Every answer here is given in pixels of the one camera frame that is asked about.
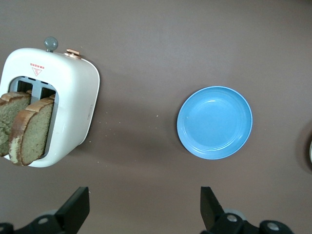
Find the brown bread slice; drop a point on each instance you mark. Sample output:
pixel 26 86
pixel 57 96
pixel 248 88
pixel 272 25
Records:
pixel 34 131
pixel 6 117

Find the blue plate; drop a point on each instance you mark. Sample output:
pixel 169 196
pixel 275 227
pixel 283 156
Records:
pixel 214 122

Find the white toaster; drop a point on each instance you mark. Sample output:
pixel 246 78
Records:
pixel 73 85

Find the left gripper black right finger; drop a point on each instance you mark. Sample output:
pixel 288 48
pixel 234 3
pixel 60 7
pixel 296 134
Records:
pixel 212 212

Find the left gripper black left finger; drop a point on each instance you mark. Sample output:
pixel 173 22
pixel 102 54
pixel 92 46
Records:
pixel 73 214

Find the beige plate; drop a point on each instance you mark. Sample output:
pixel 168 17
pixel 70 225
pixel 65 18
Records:
pixel 311 151

